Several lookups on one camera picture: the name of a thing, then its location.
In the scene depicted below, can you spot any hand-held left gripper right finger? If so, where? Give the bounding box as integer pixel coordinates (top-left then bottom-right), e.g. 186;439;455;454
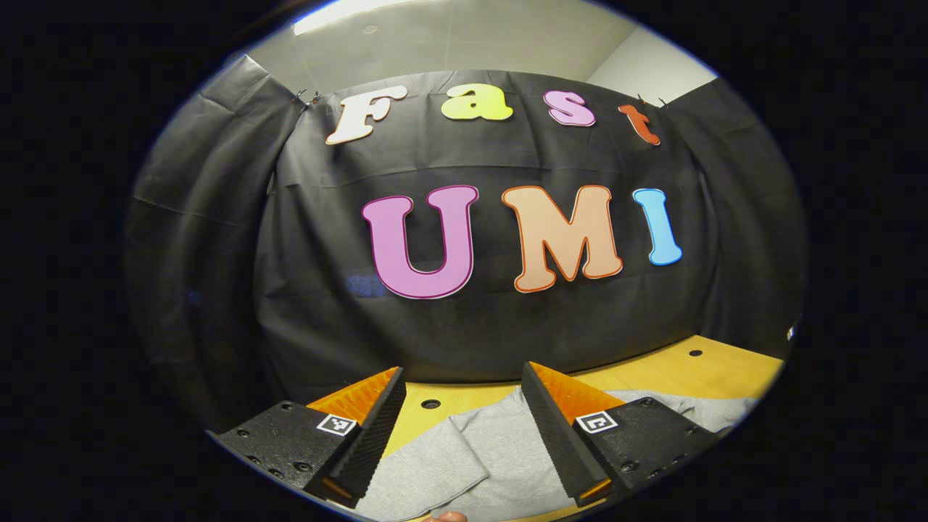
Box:
522;360;720;507

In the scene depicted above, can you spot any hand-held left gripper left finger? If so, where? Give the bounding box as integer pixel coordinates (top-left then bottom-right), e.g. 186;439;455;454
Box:
207;366;408;508

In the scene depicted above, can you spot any grey zip-neck sweatshirt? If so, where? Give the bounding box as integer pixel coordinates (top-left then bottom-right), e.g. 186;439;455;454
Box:
355;386;758;522

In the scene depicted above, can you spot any black backdrop cloth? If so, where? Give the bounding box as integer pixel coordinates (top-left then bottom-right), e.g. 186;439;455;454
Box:
123;54;809;432

